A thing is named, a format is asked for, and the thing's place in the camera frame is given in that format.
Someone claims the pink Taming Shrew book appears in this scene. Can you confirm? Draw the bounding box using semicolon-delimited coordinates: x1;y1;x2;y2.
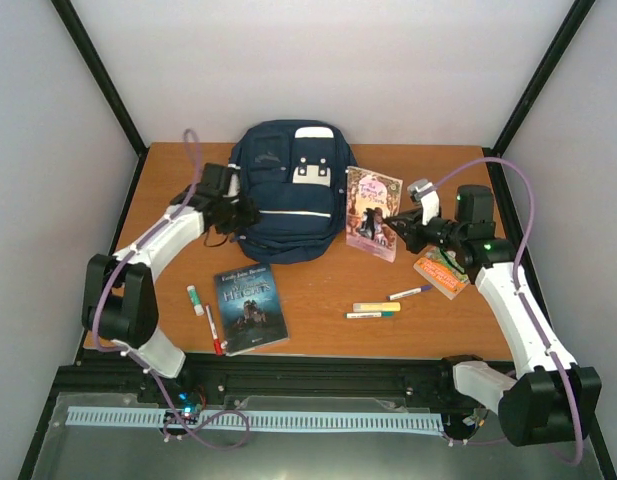
345;167;403;263

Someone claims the navy blue student backpack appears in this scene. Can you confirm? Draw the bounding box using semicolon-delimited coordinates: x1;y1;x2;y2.
229;120;357;265

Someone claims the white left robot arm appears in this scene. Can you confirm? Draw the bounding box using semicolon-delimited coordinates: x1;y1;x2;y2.
82;163;259;403

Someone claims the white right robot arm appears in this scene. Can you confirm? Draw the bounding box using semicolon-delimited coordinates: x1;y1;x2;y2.
385;180;601;446

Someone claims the orange Treehouse book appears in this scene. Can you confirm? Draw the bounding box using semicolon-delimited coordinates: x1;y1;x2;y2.
413;247;470;300

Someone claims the purple tipped white marker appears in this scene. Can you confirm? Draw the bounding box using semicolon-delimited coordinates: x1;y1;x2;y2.
387;285;432;302

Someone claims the yellow highlighter pen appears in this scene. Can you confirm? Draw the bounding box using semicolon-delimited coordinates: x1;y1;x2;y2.
352;302;401;313

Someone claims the white green glue stick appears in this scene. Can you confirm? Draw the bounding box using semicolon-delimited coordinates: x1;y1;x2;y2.
186;285;204;316

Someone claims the green tipped white marker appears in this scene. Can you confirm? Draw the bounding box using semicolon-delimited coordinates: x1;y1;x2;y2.
344;311;395;319

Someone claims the dark Wuthering Heights book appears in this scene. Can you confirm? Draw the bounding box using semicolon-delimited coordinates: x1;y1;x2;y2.
214;263;289;356

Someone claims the red tipped white marker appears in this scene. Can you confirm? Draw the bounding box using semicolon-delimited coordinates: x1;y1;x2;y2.
204;304;224;356

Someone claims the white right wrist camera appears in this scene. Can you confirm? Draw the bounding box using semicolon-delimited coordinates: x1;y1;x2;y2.
407;179;440;226

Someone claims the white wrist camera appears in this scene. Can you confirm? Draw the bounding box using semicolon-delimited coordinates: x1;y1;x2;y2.
407;179;440;226
224;164;240;198

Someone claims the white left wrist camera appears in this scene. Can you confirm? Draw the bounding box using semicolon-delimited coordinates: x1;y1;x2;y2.
224;164;240;198

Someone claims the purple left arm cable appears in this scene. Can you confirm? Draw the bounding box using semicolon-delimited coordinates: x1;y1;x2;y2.
90;128;252;450

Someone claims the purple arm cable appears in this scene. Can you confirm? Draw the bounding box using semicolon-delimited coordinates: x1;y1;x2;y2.
427;156;585;467
90;128;252;450

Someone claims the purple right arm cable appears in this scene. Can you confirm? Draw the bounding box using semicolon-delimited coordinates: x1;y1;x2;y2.
427;156;585;467

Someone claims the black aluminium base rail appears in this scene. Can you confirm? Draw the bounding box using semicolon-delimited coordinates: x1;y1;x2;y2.
52;351;477;409

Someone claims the light blue slotted cable duct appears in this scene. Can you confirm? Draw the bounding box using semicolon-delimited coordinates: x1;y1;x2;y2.
65;406;444;436

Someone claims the black left frame post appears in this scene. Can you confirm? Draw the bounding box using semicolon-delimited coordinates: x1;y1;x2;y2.
51;0;150;156

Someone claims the black frame post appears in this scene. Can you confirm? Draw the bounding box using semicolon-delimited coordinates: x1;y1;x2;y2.
51;0;150;156
491;0;597;154

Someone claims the black right frame post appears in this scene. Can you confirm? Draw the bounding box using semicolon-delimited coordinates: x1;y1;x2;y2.
491;0;597;154

